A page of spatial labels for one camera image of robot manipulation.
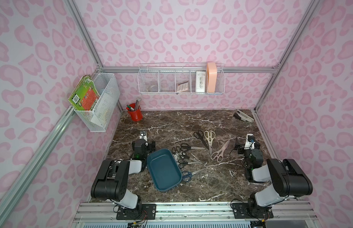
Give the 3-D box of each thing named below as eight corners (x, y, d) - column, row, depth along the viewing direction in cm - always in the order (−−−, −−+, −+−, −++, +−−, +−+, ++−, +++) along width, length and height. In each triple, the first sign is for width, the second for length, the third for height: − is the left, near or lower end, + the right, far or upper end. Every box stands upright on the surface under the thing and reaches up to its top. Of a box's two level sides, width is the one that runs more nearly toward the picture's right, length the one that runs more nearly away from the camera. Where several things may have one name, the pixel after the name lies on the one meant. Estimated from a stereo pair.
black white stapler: (248, 126, 112) (249, 123, 109) (232, 116, 118) (233, 113, 116) (253, 121, 115) (254, 118, 112) (237, 111, 122) (238, 109, 119)
